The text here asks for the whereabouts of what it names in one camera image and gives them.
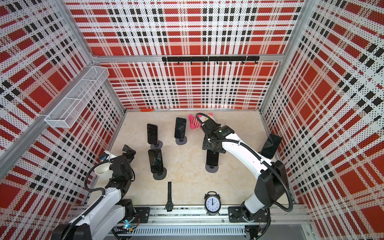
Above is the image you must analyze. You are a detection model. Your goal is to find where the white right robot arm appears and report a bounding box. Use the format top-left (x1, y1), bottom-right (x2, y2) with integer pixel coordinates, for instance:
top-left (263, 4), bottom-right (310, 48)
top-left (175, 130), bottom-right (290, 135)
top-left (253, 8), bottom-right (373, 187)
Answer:
top-left (202, 120), bottom-right (294, 222)

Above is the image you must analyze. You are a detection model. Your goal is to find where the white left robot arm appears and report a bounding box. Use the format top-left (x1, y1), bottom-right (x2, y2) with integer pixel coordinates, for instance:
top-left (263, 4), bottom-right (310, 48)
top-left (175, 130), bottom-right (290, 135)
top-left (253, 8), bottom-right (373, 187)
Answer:
top-left (51, 152), bottom-right (136, 240)

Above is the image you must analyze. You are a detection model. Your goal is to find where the grey phone stand middle back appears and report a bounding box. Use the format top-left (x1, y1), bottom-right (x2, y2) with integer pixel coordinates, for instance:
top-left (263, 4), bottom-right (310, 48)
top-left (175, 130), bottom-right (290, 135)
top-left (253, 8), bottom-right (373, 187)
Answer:
top-left (175, 136), bottom-right (188, 146)

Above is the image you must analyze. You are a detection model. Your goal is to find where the grey phone stand front left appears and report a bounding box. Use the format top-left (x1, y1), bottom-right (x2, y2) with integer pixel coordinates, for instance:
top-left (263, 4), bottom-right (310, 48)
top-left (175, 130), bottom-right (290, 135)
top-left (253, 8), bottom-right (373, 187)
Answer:
top-left (153, 167), bottom-right (167, 181)

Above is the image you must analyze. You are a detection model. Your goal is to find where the black phone purple case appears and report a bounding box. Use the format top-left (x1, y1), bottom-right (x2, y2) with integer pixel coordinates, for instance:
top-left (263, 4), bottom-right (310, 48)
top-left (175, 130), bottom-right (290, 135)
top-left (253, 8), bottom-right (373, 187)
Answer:
top-left (148, 149), bottom-right (164, 174)

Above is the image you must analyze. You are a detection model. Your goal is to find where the grey phone stand back left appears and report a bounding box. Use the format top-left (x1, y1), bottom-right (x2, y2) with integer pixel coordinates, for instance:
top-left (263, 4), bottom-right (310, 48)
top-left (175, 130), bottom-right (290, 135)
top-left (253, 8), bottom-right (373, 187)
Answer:
top-left (150, 140), bottom-right (163, 150)

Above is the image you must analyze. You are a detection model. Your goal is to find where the white cup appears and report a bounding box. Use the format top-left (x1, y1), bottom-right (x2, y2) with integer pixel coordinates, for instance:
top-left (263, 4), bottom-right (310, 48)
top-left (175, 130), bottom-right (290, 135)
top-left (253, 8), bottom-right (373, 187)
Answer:
top-left (94, 163), bottom-right (113, 181)

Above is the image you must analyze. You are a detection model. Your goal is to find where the pink striped plush toy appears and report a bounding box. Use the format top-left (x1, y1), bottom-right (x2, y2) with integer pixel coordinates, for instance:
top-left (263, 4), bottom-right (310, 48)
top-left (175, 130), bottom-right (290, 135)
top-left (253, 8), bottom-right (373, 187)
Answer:
top-left (189, 114), bottom-right (208, 130)

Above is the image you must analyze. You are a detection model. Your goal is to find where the black wrist watch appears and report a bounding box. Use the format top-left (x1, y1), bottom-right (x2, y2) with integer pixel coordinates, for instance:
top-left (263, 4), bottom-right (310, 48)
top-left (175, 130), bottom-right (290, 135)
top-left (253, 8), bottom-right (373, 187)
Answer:
top-left (165, 182), bottom-right (174, 212)

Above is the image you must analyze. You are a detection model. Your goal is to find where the black alarm clock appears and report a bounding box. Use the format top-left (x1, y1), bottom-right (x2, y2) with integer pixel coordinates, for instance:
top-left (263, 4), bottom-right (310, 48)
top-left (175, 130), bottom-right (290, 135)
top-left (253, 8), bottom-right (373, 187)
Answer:
top-left (204, 191), bottom-right (222, 216)

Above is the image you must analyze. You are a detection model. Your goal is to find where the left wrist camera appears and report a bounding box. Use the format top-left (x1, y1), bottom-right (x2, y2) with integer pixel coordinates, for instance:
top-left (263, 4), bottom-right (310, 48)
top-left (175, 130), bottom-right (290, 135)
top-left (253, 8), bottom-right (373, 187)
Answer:
top-left (98, 151), bottom-right (111, 162)

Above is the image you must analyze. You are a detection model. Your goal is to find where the black wall hook rail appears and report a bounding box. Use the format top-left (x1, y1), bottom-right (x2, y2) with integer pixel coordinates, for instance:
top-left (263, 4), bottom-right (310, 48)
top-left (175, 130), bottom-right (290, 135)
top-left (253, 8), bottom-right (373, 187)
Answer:
top-left (162, 56), bottom-right (260, 64)

